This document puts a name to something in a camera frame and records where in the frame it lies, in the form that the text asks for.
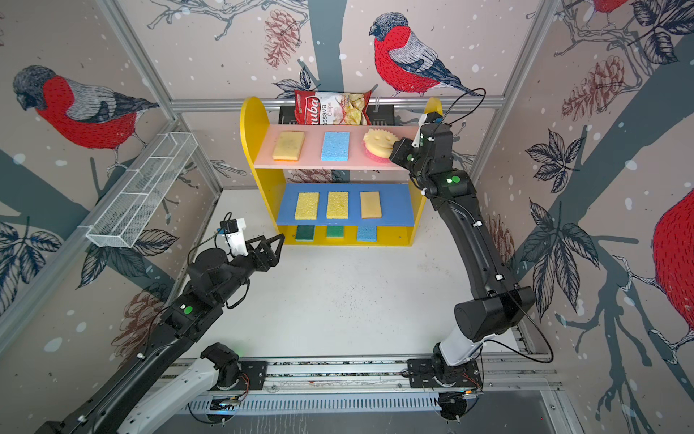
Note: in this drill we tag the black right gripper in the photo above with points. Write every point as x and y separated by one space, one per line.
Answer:
402 146

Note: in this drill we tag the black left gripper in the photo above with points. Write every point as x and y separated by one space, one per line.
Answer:
276 258

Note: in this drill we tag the dark green sponge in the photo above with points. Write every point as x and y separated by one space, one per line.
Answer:
305 233

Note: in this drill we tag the round smiley face sponge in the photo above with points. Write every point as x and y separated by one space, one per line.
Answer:
379 144

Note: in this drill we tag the light green sponge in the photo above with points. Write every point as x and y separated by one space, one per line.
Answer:
335 232

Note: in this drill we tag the blue sponge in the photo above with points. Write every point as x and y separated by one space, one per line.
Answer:
367 234
336 147

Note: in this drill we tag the orange yellow sponge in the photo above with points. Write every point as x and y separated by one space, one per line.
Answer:
370 205

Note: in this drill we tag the tan sponge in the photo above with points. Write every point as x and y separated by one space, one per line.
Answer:
288 146

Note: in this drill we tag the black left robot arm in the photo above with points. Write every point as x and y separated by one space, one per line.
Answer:
124 404

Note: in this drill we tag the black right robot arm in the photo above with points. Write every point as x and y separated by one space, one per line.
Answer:
499 302

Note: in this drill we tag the yellow shelf unit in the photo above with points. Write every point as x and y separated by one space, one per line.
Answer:
280 182

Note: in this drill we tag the red cassava chips bag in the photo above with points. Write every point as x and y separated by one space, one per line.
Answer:
331 108

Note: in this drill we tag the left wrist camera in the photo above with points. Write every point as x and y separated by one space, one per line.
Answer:
233 231

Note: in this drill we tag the black wire basket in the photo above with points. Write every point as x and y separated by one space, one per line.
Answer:
379 116

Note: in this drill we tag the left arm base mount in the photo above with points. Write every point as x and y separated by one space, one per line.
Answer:
234 374

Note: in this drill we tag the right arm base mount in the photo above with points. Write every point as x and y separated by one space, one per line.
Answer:
433 372

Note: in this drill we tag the aluminium rail frame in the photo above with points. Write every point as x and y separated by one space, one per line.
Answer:
501 371

